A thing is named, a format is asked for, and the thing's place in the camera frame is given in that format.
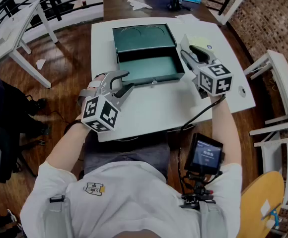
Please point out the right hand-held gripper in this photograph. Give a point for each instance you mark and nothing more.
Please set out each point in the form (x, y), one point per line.
(216, 79)

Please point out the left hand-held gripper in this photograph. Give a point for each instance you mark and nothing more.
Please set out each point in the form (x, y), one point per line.
(101, 113)

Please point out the green box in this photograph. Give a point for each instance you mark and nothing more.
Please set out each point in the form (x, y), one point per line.
(146, 37)

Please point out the person's right forearm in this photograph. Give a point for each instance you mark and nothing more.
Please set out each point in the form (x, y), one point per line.
(227, 133)

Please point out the person's left forearm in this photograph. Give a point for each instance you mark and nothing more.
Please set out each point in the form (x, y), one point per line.
(65, 146)

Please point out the person's left hand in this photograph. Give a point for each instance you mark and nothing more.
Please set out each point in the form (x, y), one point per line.
(96, 82)

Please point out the flat white paper sheet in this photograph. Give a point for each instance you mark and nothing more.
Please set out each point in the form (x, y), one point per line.
(187, 18)

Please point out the person's grey trousers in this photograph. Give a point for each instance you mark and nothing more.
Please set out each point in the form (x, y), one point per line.
(129, 152)

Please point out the dark wooden table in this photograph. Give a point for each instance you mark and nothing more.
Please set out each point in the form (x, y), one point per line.
(119, 7)

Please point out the crumpled white paper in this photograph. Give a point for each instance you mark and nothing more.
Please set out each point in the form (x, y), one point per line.
(139, 4)

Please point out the white paper scrap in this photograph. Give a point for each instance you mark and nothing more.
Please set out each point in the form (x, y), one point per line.
(40, 63)

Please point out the black chest-mounted screen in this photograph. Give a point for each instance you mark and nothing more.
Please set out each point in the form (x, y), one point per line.
(204, 154)

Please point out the white chair right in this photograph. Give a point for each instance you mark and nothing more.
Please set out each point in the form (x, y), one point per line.
(286, 95)

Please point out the black metal railing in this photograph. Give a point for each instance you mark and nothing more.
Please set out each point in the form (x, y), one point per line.
(52, 1)

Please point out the person's white shirt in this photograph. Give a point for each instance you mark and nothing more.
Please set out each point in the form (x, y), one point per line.
(134, 202)

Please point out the white side table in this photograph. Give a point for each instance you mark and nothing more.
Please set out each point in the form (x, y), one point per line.
(12, 31)

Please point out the white flat device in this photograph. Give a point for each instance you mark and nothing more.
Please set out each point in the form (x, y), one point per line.
(0, 41)

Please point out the black office chair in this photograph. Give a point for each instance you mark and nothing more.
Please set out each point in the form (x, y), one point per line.
(0, 133)

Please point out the yellow wooden chair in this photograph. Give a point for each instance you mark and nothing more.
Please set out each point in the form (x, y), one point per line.
(258, 197)

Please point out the blue hand tool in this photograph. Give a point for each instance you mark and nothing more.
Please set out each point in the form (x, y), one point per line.
(275, 217)

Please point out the black camera stand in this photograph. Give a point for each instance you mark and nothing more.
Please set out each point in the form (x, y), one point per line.
(175, 1)

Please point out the black screen mount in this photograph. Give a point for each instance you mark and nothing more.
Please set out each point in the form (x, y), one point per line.
(198, 192)

